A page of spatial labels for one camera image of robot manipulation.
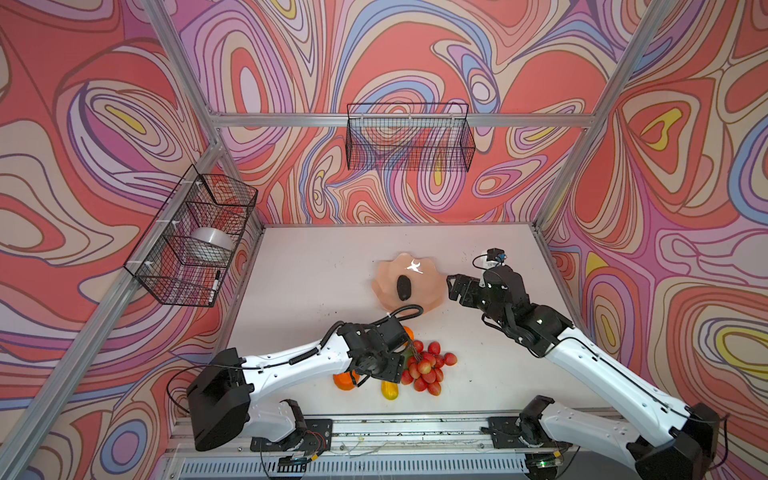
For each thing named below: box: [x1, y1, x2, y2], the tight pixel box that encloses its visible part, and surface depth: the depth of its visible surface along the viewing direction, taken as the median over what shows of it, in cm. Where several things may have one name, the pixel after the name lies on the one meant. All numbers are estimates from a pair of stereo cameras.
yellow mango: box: [381, 380, 399, 401], surface depth 79 cm
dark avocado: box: [397, 274, 411, 301], surface depth 100 cm
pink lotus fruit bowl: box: [372, 252, 446, 312], surface depth 103 cm
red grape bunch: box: [401, 340, 457, 396], surface depth 81 cm
